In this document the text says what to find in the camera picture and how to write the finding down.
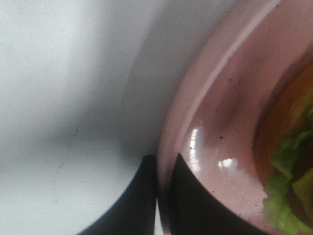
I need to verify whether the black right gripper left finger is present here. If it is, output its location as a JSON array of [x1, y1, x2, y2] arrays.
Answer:
[[80, 155, 157, 235]]

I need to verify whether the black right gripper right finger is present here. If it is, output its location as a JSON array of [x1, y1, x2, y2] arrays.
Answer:
[[168, 154, 266, 235]]

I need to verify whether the pink speckled plate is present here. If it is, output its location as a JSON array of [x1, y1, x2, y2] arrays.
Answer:
[[157, 0, 313, 235]]

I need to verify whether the burger with lettuce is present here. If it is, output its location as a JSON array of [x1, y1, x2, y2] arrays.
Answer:
[[254, 65, 313, 235]]

